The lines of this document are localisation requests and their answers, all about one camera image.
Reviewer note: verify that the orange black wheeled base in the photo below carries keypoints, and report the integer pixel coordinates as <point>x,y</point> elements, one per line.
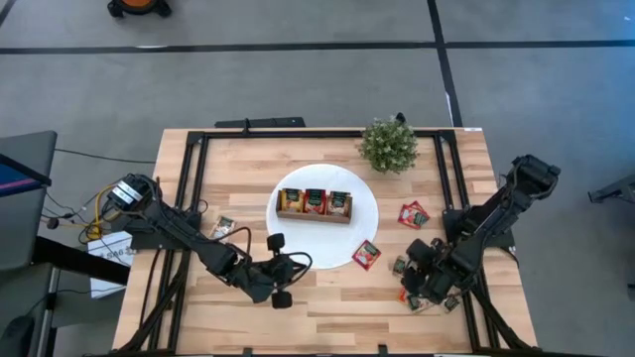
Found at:
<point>139,5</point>

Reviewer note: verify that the blue screen monitor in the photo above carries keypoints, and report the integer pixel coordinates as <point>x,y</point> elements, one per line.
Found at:
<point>15,178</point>

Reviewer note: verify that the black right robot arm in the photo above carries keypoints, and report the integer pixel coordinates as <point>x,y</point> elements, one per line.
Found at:
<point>496,208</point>

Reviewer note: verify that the white round woven placemat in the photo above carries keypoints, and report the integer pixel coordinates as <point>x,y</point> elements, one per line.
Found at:
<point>322,243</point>

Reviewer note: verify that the white printed cardboard box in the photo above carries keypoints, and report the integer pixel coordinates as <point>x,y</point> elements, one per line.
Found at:
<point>106,248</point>

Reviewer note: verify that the red strawberry tea bag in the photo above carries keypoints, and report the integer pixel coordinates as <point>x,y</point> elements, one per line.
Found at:
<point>315,202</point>
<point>406,217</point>
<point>423,216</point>
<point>366,255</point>

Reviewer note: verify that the black rounded object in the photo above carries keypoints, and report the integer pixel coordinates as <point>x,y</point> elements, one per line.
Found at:
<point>15,337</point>

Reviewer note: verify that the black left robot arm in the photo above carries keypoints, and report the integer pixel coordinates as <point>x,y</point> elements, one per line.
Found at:
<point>173,228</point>

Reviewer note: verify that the wooden tea bag box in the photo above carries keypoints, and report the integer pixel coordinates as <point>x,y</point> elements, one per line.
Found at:
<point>312,218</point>

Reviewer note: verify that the orange mango tea bag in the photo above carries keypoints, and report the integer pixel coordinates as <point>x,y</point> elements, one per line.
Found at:
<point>292,201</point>
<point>402,296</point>

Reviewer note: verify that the grey side desk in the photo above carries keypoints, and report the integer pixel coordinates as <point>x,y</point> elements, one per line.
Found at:
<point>25,223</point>

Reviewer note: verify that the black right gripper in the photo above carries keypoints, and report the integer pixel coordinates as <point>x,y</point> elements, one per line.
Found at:
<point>444,275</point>

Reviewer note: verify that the potted green artificial plant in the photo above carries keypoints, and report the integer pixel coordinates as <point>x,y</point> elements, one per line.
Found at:
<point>388,146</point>

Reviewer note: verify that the small black bracket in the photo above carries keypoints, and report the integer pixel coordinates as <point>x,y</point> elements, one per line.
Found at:
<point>247,351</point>
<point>382,350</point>

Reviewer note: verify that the flat black bar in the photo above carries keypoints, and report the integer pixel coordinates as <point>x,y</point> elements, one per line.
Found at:
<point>263,122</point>

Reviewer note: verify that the black table beam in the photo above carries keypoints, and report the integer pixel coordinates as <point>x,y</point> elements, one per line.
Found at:
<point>79,260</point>

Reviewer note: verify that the black tripod stand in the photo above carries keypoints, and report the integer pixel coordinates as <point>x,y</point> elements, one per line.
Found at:
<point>615,191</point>

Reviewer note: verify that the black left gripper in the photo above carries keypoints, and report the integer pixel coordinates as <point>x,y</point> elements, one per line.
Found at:
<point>263,277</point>

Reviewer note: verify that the black aluminium table frame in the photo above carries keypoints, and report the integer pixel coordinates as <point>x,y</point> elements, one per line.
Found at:
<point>322,134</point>

